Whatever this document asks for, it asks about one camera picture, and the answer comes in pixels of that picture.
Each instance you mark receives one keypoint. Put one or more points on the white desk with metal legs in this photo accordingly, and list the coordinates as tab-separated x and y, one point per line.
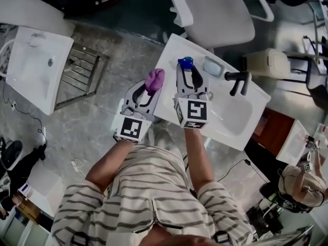
319	22

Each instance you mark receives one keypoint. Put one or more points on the beige trash bin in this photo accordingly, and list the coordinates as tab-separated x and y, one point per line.
271	63

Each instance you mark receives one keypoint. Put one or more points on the metal floor grate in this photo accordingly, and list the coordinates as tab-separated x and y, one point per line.
77	100

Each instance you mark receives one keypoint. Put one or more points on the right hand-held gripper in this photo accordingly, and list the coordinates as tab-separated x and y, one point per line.
196	111

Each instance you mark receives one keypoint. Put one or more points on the person's right forearm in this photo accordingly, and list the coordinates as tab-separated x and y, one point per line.
201	158

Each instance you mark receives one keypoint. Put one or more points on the large white ceramic sink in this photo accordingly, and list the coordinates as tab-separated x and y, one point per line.
230	117

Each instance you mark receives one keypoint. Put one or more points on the brown wooden cabinet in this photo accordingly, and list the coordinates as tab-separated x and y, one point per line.
276	129

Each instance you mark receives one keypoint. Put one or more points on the white table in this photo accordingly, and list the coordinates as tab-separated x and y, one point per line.
43	186

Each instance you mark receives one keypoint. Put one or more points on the black harness buckle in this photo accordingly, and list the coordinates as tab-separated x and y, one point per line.
221	237
82	240

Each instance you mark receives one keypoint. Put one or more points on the translucent grey soap dish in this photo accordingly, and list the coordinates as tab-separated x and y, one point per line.
212	66

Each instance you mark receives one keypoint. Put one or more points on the black faucet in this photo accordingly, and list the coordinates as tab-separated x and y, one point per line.
238	76

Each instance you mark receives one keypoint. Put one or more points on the person's left forearm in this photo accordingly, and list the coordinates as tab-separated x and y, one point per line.
110	165

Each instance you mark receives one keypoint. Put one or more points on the purple cloth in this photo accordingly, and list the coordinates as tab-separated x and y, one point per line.
155	81

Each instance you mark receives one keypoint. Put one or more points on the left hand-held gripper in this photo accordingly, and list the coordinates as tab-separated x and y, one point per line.
132	129

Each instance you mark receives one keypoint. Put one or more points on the striped beige shirt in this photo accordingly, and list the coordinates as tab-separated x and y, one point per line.
153	188

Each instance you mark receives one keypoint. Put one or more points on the white sink with metal drain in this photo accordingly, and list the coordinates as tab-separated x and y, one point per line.
33	68

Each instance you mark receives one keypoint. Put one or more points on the white charger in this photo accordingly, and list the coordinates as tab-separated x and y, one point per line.
77	164

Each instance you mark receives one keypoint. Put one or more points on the black dining chair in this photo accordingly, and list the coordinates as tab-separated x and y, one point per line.
317	86

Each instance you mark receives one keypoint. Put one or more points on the white office chair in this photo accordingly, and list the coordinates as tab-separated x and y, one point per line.
217	17

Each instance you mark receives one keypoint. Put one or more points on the small white sink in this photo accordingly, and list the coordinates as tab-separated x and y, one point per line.
292	142

